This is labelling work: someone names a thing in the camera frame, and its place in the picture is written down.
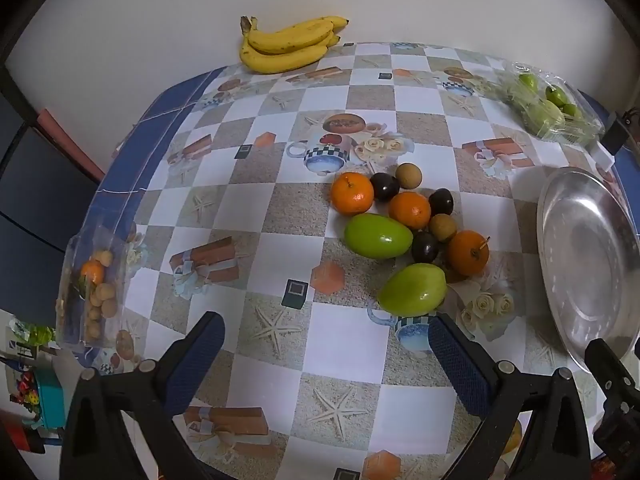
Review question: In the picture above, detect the orange tangerine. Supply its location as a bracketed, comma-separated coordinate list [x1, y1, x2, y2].
[330, 172, 374, 217]
[387, 192, 432, 231]

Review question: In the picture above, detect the dark plum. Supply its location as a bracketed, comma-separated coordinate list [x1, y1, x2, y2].
[410, 231, 440, 263]
[370, 172, 400, 203]
[428, 188, 454, 216]

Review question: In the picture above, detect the clear box of longans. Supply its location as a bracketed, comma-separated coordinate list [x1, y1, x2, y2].
[55, 221, 137, 352]

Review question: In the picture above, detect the orange with stem stick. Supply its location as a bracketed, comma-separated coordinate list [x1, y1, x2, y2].
[446, 230, 489, 276]

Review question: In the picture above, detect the brown longan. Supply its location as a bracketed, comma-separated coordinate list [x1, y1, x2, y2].
[395, 162, 423, 190]
[428, 214, 458, 243]

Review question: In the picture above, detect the black charger on white base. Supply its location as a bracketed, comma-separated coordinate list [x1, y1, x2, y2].
[589, 106, 639, 172]

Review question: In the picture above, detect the yellow banana bunch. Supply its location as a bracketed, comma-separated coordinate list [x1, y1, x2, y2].
[239, 15, 349, 75]

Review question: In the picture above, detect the silver metal bowl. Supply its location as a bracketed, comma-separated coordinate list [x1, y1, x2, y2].
[536, 167, 639, 368]

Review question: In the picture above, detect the green mango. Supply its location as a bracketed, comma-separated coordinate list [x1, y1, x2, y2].
[376, 263, 447, 318]
[344, 214, 413, 260]

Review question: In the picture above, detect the clear box of green fruits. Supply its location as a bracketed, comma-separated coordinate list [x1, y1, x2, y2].
[499, 62, 605, 148]

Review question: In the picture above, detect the checkered picture tablecloth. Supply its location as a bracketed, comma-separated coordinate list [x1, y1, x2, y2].
[78, 42, 597, 479]

